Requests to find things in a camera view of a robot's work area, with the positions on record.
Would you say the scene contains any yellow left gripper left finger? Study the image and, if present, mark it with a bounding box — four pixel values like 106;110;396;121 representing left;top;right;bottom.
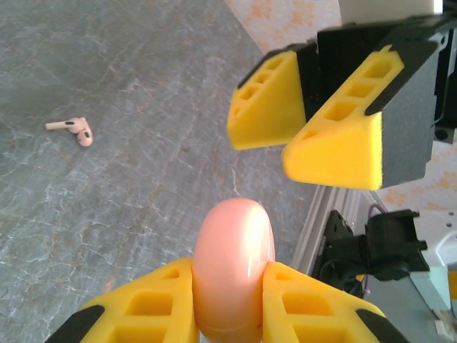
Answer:
44;257;199;343

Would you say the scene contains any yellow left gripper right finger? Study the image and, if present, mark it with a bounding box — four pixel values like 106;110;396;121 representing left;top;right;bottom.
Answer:
262;261;411;343

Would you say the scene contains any pink earbud charging case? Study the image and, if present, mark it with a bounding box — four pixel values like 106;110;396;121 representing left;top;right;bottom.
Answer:
191;197;276;343

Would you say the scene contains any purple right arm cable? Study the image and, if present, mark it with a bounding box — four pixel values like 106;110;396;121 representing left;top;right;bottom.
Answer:
366;203;385;221

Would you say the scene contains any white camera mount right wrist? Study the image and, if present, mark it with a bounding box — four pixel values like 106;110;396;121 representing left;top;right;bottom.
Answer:
338;0;443;17

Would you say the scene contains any wide aluminium base rail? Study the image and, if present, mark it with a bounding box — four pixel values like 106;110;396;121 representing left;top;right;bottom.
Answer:
291;185;388;284

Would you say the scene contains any pink wireless earbud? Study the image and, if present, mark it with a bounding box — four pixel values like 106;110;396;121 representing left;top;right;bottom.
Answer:
45;116;89;134
75;126;94;148

